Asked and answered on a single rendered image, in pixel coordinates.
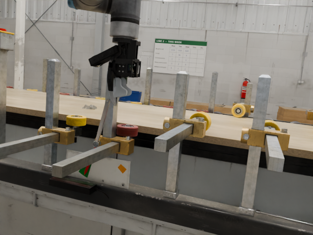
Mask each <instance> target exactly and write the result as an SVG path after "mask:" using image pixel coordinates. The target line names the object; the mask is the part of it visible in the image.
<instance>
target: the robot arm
mask: <svg viewBox="0 0 313 235"><path fill-rule="evenodd" d="M68 6H69V7H70V8H74V9H76V10H78V9H80V10H86V11H92V12H98V13H104V14H110V15H111V18H110V34H109V35H110V37H113V38H112V42H113V43H117V44H118V45H115V46H113V47H111V48H109V49H107V50H105V51H103V52H101V53H99V54H97V55H95V56H93V57H91V58H89V59H88V60H89V63H90V66H93V67H100V66H102V65H103V64H105V63H107V62H109V65H108V74H107V83H108V90H109V95H110V98H111V101H112V103H113V105H114V106H117V104H118V101H119V98H120V97H125V96H130V95H131V93H132V90H131V89H130V88H128V87H127V85H126V79H125V78H124V77H132V78H135V77H140V71H141V61H139V59H137V56H138V46H141V42H140V41H137V39H138V35H139V22H140V10H141V0H68ZM138 71H139V72H138Z"/></svg>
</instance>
